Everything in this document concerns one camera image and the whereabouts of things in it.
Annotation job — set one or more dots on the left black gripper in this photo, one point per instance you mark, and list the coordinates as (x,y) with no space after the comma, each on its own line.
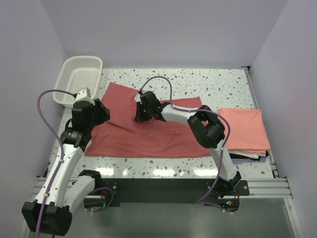
(101,112)

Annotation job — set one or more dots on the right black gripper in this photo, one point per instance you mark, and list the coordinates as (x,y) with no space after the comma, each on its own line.
(141,115)

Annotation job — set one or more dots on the red t shirt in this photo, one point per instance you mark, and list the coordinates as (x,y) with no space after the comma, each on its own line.
(123,137)

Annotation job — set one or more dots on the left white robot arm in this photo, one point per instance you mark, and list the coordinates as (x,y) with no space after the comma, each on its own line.
(51,211)

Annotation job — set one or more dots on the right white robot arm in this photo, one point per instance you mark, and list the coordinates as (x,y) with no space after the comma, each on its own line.
(210,130)

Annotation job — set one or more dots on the white plastic basket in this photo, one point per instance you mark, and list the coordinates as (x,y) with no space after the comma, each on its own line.
(80,72)

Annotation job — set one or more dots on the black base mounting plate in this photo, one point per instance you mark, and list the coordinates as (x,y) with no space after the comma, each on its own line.
(149,190)

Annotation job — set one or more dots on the folded salmon t shirt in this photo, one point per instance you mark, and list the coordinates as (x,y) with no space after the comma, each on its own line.
(247,131)

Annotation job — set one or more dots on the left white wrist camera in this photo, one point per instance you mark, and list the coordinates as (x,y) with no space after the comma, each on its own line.
(83,95)

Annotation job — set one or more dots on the aluminium frame rail right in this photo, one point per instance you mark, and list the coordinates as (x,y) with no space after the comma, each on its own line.
(276,188)

